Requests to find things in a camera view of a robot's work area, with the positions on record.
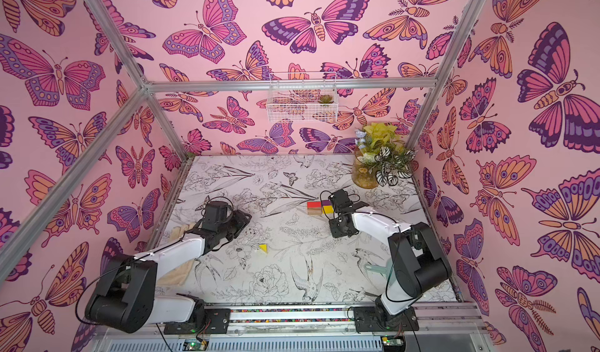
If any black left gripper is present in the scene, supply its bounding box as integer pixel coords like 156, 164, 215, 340
217, 209, 253, 241

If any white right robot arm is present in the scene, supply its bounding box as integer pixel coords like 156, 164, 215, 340
327, 189, 453, 330

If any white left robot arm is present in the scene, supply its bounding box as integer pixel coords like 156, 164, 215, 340
81, 200, 252, 334

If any potted plant in vase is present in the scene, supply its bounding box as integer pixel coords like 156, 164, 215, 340
352, 123, 416, 189

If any small succulent in basket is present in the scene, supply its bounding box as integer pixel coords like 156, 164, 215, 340
319, 95, 334, 104

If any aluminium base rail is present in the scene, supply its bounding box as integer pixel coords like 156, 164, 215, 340
89, 303, 494, 351

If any white wire basket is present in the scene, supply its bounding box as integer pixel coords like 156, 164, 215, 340
264, 71, 339, 124

